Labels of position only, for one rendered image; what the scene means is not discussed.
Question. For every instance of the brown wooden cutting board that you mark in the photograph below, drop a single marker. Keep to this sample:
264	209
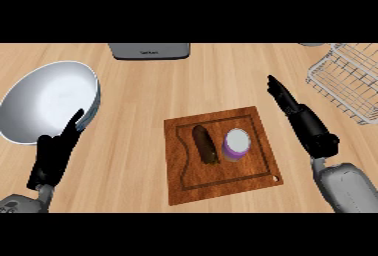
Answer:
222	154

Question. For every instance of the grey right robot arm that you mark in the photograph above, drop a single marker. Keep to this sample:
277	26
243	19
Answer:
342	186

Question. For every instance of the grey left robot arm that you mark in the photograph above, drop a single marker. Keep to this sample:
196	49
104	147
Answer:
27	201

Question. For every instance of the purple can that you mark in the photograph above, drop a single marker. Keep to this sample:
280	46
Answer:
237	145

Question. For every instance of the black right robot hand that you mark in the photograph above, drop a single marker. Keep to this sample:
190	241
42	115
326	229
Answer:
308	125

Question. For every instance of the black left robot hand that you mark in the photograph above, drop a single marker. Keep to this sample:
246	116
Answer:
54	156

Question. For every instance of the white bowl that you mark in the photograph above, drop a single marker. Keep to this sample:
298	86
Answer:
47	100

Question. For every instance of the dark brown sausage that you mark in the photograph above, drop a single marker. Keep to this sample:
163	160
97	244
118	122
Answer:
205	144

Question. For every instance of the grey appliance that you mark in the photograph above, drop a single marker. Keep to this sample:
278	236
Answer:
150	50

